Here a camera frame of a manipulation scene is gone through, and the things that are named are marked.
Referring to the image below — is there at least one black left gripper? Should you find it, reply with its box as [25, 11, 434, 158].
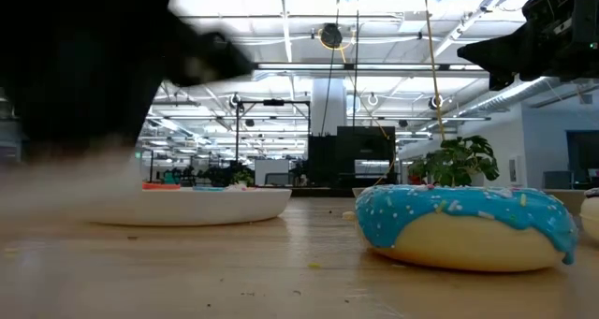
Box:
[0, 0, 256, 161]

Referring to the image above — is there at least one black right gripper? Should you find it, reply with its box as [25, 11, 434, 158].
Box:
[457, 0, 599, 92]

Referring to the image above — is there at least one red iced donut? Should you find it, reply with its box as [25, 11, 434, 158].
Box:
[141, 181, 182, 191]

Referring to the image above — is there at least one blue donut with white drizzle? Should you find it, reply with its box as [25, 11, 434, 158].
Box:
[354, 183, 580, 273]

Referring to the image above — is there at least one green potted plant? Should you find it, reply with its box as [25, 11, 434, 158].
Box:
[405, 135, 501, 188]

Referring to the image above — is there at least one long ceiling light bar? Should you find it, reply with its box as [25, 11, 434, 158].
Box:
[255, 62, 486, 73]

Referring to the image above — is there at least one cream donut with dark icing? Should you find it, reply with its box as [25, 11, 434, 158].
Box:
[579, 186, 599, 243]

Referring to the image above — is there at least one white building column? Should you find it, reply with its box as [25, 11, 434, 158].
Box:
[310, 78, 348, 136]

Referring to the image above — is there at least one white round plate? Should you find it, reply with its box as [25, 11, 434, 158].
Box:
[88, 186, 293, 227]

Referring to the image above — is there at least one black cabinet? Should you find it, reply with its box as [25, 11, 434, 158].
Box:
[306, 125, 398, 190]

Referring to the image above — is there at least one small green plant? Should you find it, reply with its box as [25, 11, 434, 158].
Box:
[227, 162, 256, 188]

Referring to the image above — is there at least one white panel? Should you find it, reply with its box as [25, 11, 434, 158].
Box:
[254, 158, 291, 187]

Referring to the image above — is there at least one silver ceiling duct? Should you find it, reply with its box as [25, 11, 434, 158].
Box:
[457, 75, 565, 120]

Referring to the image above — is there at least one yellow hanging cord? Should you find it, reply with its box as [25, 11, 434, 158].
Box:
[420, 0, 446, 142]

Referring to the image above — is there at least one black metal frame rig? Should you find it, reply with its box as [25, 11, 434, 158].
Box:
[234, 98, 312, 186]

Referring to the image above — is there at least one black cable reel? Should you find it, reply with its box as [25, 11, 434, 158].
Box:
[319, 22, 344, 50]

